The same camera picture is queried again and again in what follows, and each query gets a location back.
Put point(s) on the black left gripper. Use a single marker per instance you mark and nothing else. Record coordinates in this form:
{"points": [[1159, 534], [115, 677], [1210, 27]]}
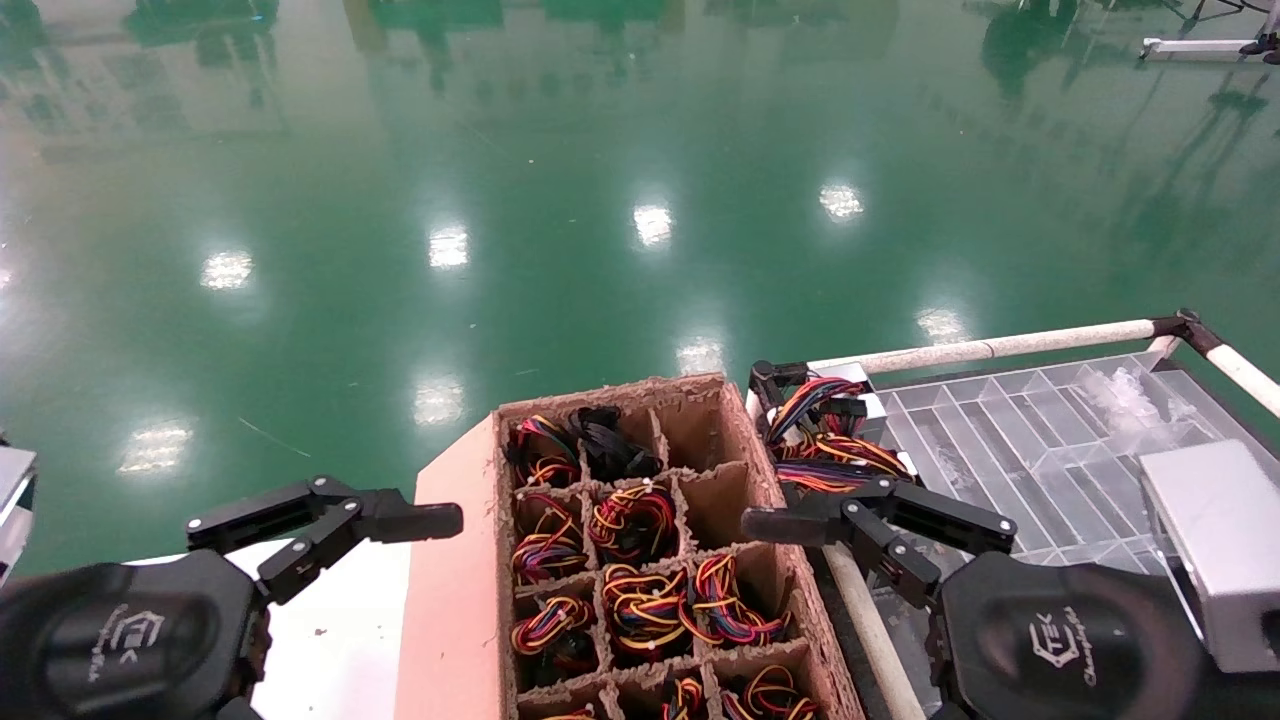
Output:
{"points": [[120, 640]]}

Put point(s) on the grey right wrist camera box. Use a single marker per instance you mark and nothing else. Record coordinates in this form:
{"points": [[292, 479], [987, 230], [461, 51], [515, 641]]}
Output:
{"points": [[1220, 540]]}

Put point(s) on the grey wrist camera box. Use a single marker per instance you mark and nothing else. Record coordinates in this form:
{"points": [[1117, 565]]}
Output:
{"points": [[12, 490], [1220, 540]]}

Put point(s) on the pink cardboard sheet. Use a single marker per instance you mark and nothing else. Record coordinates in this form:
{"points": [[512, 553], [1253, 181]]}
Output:
{"points": [[450, 620]]}

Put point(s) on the clear plastic compartment tray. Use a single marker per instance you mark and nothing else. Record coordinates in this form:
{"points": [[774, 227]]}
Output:
{"points": [[1010, 450]]}

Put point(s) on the white rack pipe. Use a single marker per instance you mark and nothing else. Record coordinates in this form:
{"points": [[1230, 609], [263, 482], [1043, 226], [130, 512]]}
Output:
{"points": [[1250, 375], [1000, 348], [870, 640]]}

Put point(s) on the brown cardboard divider box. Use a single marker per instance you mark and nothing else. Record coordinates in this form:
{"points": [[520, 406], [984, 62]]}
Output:
{"points": [[715, 500]]}

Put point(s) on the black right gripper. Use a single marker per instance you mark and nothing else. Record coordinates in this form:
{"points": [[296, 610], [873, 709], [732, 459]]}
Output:
{"points": [[1060, 640]]}

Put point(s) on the white metal base frame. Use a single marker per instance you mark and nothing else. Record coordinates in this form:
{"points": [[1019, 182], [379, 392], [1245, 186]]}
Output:
{"points": [[1190, 47]]}

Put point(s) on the black pipe connector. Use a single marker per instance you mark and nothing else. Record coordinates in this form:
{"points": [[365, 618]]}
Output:
{"points": [[1185, 325], [768, 378]]}

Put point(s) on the crumpled clear plastic film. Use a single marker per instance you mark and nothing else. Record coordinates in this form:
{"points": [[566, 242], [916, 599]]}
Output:
{"points": [[1130, 395]]}

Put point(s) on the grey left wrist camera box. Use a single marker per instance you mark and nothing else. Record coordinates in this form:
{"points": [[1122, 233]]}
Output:
{"points": [[12, 490]]}

